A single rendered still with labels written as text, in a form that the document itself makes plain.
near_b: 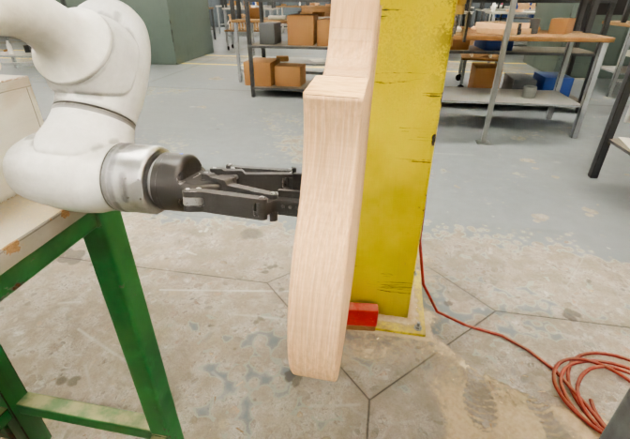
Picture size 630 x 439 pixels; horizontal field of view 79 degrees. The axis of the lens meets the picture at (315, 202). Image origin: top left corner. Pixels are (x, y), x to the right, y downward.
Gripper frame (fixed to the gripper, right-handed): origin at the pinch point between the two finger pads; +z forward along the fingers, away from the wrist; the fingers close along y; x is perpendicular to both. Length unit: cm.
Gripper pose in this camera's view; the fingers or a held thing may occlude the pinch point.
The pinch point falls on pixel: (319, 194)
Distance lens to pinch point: 46.5
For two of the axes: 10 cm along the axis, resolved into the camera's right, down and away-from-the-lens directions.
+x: 0.4, -9.4, -3.3
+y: -1.8, 3.2, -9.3
